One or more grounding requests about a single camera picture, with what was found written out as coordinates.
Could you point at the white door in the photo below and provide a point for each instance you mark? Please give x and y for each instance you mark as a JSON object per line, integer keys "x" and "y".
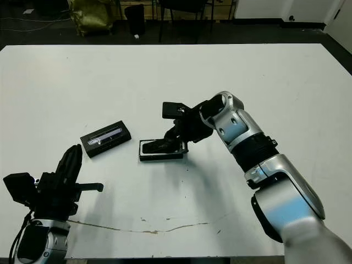
{"x": 341, "y": 16}

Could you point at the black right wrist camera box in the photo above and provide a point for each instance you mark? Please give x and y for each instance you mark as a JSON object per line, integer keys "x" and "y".
{"x": 171, "y": 110}

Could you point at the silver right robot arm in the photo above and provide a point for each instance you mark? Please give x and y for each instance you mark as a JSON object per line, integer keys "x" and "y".
{"x": 247, "y": 129}

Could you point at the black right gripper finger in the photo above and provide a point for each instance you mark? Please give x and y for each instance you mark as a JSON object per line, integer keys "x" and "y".
{"x": 174, "y": 147}
{"x": 171, "y": 135}

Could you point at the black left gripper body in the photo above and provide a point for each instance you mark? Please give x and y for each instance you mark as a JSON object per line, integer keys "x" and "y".
{"x": 55, "y": 198}

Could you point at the black printed box lid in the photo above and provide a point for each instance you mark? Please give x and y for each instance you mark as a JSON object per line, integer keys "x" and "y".
{"x": 105, "y": 140}

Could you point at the yellowish plastic bag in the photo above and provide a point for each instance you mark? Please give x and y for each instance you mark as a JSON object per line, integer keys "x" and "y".
{"x": 90, "y": 15}

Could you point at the black box base white insert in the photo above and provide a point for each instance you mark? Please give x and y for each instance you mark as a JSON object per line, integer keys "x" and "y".
{"x": 160, "y": 159}

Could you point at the black mesh office chair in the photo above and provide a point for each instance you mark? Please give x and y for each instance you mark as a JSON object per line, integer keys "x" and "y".
{"x": 181, "y": 5}

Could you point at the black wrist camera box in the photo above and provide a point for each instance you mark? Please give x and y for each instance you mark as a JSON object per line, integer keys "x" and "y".
{"x": 19, "y": 188}
{"x": 171, "y": 110}

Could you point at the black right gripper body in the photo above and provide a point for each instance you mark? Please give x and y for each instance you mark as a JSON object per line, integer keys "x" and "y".
{"x": 192, "y": 126}

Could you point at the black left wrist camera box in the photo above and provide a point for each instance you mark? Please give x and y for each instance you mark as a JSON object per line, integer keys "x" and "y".
{"x": 19, "y": 188}

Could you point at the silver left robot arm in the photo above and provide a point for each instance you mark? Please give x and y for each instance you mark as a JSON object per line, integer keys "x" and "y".
{"x": 52, "y": 239}

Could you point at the stacked wooden crates rack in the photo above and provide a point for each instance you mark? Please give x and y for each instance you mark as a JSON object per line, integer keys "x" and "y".
{"x": 152, "y": 11}

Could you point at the white paper sheet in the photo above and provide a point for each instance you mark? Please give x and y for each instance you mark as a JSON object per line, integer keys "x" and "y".
{"x": 28, "y": 11}

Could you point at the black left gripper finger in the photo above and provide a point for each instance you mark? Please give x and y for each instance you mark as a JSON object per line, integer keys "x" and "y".
{"x": 66, "y": 165}
{"x": 77, "y": 165}

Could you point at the black phone-like camera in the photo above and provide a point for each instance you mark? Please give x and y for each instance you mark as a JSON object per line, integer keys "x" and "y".
{"x": 152, "y": 147}

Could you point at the black upright bin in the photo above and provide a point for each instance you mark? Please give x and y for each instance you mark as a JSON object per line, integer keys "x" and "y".
{"x": 134, "y": 19}

